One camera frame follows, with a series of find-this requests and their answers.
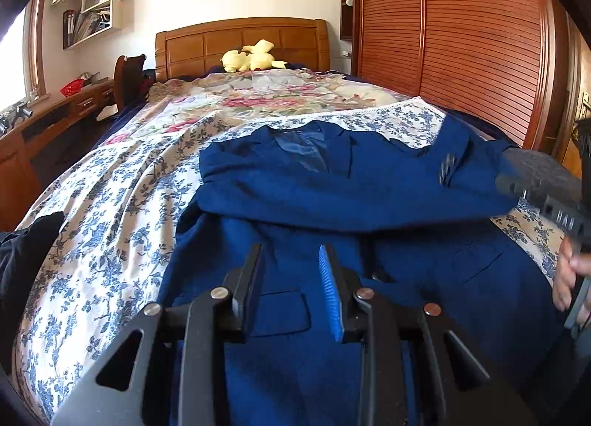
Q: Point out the white wall shelf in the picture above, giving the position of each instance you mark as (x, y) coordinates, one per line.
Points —
(92, 1)

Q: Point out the navy blue suit jacket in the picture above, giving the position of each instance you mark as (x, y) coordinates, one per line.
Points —
(415, 223)

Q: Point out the black garment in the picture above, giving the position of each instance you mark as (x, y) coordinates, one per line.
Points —
(23, 252)

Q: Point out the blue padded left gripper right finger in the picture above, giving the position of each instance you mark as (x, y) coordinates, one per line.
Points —
(346, 319)

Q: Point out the pink floral quilt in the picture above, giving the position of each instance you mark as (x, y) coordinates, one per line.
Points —
(178, 103)

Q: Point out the wooden louvered wardrobe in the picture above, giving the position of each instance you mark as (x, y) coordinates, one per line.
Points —
(504, 61)

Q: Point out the dark wooden chair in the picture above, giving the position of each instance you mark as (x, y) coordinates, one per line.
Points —
(128, 79)

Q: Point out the red basket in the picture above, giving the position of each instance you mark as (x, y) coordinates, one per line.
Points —
(73, 87)

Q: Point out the blue floral white bedsheet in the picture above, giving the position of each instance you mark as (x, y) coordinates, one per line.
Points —
(121, 205)

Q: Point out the wooden desk with drawers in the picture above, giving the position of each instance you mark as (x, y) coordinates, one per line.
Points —
(37, 150)

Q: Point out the wooden bed headboard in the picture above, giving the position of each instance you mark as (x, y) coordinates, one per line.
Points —
(194, 50)

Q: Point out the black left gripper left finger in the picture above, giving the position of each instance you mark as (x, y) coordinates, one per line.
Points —
(245, 286)

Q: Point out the person's right hand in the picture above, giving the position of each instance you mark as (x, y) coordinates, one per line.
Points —
(570, 265)

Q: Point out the yellow plush toy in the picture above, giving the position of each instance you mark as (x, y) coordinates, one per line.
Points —
(251, 58)

